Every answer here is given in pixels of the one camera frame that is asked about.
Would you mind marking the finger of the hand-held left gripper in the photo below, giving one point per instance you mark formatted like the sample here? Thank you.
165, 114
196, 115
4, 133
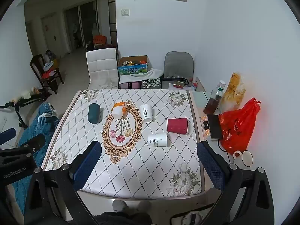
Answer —
7, 136
32, 141

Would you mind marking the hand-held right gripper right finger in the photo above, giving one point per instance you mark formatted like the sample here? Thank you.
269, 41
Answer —
211, 168

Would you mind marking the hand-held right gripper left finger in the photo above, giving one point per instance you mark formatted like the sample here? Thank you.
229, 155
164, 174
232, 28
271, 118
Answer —
87, 164

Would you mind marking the white cup green print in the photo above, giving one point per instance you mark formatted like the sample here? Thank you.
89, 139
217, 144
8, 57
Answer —
157, 140

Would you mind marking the dark green cup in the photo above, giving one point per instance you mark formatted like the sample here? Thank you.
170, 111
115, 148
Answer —
94, 113

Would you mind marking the red paper cup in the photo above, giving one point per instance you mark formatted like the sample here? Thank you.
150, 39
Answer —
177, 125

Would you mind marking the orange and white cup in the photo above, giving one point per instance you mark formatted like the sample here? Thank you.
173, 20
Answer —
118, 111

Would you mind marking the white cup black print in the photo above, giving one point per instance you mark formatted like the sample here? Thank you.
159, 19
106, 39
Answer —
145, 113

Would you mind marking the blue quilted blanket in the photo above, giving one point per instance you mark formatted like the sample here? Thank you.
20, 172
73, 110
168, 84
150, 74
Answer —
32, 126

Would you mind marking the black folding stand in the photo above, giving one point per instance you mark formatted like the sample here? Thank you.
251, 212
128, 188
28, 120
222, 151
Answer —
21, 116

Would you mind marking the white enamel mug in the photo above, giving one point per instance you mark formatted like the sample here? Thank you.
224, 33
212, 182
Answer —
238, 160

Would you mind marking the orange white packet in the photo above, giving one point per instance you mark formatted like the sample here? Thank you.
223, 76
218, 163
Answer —
205, 127

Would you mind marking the black phone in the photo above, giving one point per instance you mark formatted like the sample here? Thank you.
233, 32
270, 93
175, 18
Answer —
215, 126

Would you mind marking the floral quilted tablecloth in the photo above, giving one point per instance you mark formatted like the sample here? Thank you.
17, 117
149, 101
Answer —
131, 168

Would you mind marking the beige plush toy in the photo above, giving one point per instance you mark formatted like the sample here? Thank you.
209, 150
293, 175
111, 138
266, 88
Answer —
24, 95

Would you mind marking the red plastic bag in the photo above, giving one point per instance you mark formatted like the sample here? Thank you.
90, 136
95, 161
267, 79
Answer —
236, 126

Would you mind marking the white slipper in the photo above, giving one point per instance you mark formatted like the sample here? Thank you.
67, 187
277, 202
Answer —
119, 205
144, 206

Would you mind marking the brown tea plastic bottle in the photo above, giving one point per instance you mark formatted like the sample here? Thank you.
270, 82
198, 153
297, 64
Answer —
211, 105

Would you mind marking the person's dark clothing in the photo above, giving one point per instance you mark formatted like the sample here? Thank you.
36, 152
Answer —
124, 219

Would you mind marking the pile of clothes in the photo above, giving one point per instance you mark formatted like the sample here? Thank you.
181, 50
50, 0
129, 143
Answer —
49, 69

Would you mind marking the dark wooden chair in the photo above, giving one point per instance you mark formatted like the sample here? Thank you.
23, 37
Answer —
37, 63

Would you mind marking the yellow snack bag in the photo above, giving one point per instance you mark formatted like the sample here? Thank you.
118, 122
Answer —
233, 91

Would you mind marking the pink storage box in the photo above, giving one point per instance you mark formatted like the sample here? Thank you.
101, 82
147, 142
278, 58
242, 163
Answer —
130, 85

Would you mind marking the white padded chair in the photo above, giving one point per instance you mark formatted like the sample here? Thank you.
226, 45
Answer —
100, 65

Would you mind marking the black white patterned bag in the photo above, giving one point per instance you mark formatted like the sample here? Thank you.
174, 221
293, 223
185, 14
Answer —
151, 83

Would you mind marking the printed cardboard box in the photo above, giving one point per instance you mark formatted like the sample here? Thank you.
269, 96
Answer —
133, 70

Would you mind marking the brown wooden door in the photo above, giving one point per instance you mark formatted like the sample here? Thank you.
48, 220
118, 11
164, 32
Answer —
50, 34

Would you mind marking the grey padded chair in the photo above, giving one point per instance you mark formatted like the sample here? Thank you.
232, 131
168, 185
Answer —
178, 63

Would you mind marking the white cloth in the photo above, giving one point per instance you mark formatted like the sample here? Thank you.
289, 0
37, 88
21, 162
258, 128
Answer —
152, 73

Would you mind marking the orange bag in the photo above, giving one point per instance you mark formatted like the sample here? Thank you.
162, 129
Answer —
99, 39

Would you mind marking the glass sliding door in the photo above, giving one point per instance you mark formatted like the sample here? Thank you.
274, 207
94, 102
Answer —
80, 25

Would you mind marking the white wall switch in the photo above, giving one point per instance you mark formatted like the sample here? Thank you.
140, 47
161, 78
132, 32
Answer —
125, 12

